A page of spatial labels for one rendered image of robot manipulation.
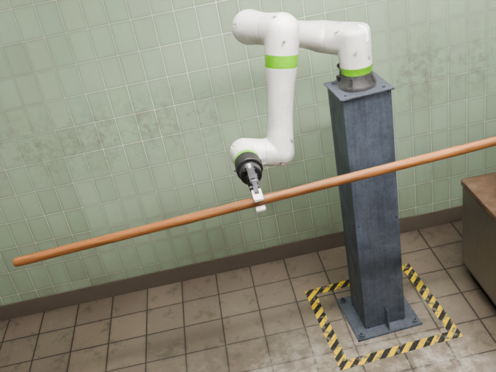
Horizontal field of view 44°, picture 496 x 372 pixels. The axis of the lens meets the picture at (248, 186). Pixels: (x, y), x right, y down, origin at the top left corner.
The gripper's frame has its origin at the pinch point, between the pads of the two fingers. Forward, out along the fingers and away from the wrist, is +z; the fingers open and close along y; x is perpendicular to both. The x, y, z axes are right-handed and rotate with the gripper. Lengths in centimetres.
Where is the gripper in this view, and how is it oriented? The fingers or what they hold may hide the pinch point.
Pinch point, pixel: (258, 200)
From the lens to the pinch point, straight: 193.1
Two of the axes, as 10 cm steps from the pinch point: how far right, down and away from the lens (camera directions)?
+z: 1.3, 4.7, -8.7
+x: -9.7, 2.5, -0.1
